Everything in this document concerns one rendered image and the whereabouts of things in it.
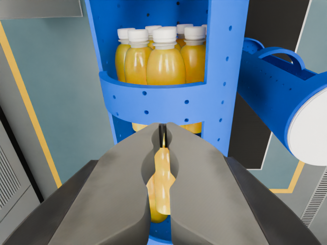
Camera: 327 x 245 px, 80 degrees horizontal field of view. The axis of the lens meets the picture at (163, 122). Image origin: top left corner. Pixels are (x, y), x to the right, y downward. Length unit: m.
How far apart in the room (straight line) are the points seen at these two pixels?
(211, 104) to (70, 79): 1.52
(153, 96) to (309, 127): 0.49
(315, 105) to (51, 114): 1.83
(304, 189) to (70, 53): 2.59
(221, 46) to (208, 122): 0.12
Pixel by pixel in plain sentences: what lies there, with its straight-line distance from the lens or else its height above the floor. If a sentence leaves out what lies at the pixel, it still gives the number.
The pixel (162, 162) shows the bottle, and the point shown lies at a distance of 0.48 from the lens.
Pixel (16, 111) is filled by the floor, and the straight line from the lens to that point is 2.15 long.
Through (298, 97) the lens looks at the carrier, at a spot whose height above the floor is 1.00.
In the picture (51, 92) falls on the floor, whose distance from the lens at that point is 1.88.
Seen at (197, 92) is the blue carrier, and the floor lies 1.23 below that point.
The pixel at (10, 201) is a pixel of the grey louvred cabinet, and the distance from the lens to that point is 2.33.
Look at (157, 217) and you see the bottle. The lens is 0.64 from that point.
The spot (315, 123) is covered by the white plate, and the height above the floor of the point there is 1.04.
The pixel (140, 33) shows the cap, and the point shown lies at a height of 1.13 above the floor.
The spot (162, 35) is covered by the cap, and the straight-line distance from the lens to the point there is 0.34.
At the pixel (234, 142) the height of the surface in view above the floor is 0.15.
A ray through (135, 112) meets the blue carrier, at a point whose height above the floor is 1.22.
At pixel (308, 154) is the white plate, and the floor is 1.04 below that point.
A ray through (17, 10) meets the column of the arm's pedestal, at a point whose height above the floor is 0.65.
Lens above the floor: 1.51
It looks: 61 degrees down
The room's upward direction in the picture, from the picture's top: 177 degrees counter-clockwise
